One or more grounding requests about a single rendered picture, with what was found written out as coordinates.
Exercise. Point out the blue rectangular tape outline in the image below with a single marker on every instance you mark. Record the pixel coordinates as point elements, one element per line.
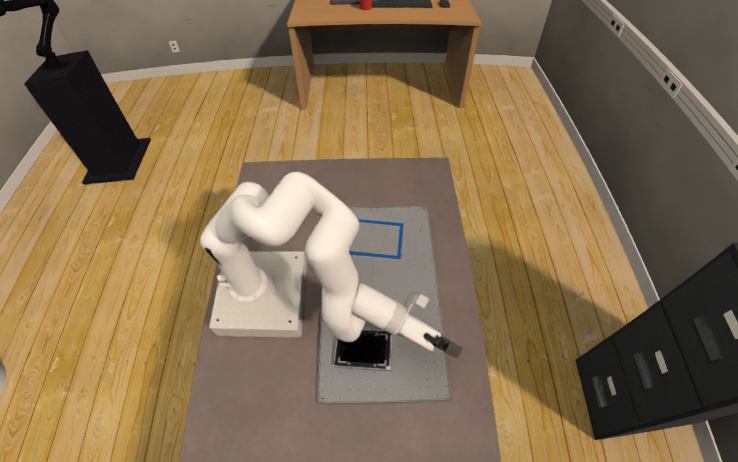
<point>382,255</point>

